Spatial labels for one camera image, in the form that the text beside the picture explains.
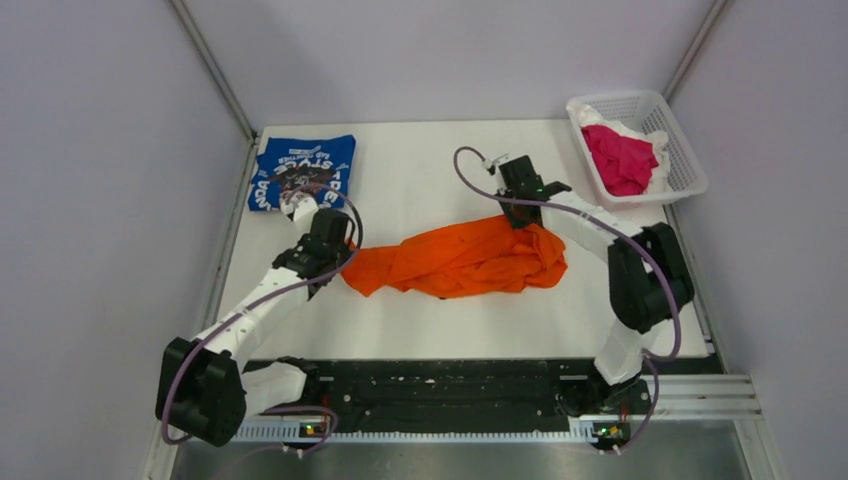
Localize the white plastic mesh basket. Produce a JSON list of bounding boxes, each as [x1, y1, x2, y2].
[[566, 90, 708, 210]]

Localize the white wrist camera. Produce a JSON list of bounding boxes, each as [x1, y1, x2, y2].
[[281, 195, 319, 227], [482, 154, 509, 176]]

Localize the orange t-shirt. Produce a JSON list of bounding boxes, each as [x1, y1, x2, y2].
[[341, 215, 568, 299]]

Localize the pink t-shirt in basket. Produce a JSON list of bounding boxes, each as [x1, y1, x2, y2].
[[581, 124, 660, 197]]

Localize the blue folded printed t-shirt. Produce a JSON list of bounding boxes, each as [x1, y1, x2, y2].
[[247, 135, 356, 212]]

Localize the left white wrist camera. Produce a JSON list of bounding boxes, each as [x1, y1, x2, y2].
[[281, 195, 319, 227]]

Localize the right aluminium frame post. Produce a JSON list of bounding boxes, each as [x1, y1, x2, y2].
[[662, 0, 734, 103]]

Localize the left aluminium frame post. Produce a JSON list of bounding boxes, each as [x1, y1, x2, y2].
[[167, 0, 256, 141]]

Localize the white slotted cable duct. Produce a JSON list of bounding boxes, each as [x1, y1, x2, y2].
[[230, 417, 625, 446]]

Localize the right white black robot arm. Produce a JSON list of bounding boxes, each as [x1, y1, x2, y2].
[[487, 156, 694, 416]]

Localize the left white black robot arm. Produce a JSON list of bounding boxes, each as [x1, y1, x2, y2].
[[155, 207, 363, 447]]

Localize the aluminium frame post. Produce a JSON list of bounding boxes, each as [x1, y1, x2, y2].
[[167, 0, 256, 141], [662, 0, 734, 103]]

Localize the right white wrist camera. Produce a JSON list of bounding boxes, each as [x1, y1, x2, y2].
[[482, 154, 509, 176]]

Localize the white cloth in basket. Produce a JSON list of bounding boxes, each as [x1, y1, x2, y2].
[[569, 103, 670, 195]]

